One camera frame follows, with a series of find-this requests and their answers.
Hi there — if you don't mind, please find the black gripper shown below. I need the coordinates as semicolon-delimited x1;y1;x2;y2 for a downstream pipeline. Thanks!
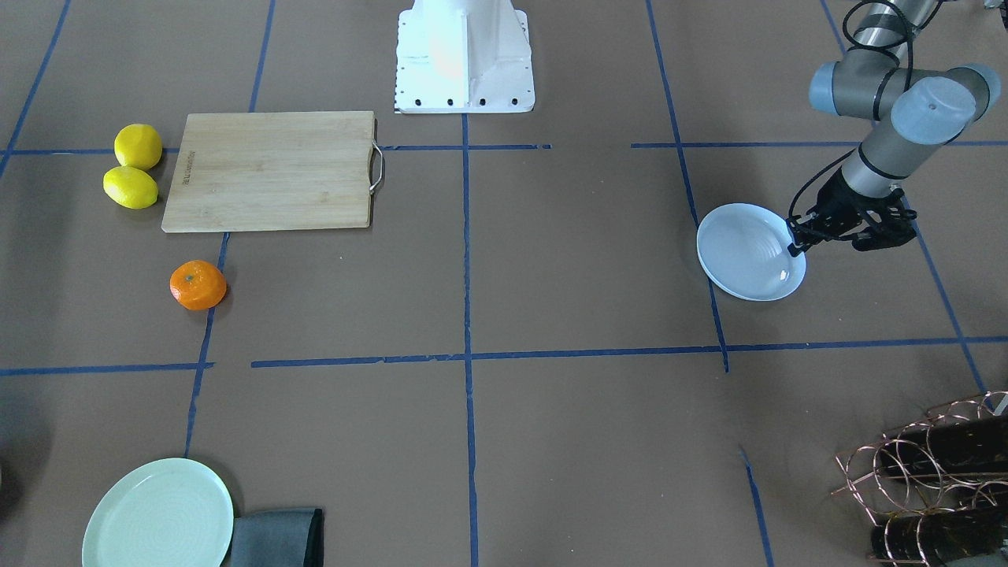
787;171;917;258

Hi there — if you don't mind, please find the light blue plate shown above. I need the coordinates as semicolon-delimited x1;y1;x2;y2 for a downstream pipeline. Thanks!
696;203;807;302

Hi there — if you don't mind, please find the orange mandarin fruit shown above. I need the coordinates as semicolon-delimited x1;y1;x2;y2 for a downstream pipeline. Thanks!
169;261;228;311

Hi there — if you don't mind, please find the silver UR robot arm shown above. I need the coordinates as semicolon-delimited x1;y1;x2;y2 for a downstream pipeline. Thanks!
786;1;1003;258

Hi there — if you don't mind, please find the light green plate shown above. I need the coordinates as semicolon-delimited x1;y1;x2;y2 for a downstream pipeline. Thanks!
80;458;235;566

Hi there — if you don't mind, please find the dark wine bottle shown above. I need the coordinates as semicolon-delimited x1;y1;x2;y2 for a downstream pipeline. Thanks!
870;506;1007;566
879;415;1007;477

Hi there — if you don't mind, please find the bamboo cutting board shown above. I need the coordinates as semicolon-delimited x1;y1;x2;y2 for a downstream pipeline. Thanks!
161;110;384;234

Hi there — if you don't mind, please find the grey folded cloth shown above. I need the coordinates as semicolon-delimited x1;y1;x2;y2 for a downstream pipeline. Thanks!
229;507;324;566

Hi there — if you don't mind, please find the yellow lemon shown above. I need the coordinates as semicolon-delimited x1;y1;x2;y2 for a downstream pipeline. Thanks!
113;124;165;171
103;165;159;209

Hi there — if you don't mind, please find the copper wire bottle rack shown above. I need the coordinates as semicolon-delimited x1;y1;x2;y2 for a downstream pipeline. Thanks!
835;391;1007;566

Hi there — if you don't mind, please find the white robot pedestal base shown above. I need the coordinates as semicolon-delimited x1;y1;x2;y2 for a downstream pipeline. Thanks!
394;1;536;114

